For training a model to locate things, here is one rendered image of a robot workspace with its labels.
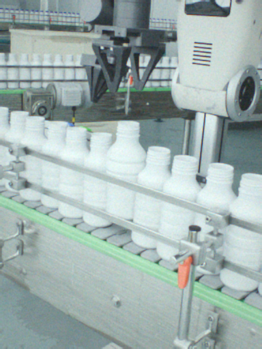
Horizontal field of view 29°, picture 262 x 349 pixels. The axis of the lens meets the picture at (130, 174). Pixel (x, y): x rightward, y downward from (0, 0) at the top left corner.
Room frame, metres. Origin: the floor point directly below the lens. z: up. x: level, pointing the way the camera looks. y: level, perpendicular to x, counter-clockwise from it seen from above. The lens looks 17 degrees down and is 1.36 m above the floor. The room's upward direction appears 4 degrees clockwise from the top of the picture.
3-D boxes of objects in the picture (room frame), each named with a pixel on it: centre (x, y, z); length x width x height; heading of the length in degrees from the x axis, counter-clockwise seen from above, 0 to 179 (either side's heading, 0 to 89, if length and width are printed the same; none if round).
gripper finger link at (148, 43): (0.84, 0.00, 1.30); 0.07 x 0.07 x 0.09; 50
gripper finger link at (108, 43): (0.82, 0.03, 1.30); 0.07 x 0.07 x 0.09; 50
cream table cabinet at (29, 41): (5.40, 0.71, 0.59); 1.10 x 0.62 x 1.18; 122
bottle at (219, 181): (0.72, -0.13, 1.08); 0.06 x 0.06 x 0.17
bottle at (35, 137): (0.98, 0.19, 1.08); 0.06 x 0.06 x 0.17
